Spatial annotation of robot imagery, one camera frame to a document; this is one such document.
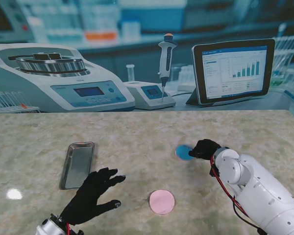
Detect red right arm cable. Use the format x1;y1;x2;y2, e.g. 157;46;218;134
210;155;260;230

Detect stainless steel tray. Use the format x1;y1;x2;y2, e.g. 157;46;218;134
58;141;96;190

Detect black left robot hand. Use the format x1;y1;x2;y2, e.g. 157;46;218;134
60;167;126;226

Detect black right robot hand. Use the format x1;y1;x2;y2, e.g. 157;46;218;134
188;139;222;161

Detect pink culture dish lid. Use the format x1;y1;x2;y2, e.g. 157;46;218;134
148;188;176;215

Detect blue round filter paper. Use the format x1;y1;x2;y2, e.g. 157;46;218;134
175;144;196;162

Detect printed laboratory backdrop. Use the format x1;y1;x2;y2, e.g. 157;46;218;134
0;0;294;116

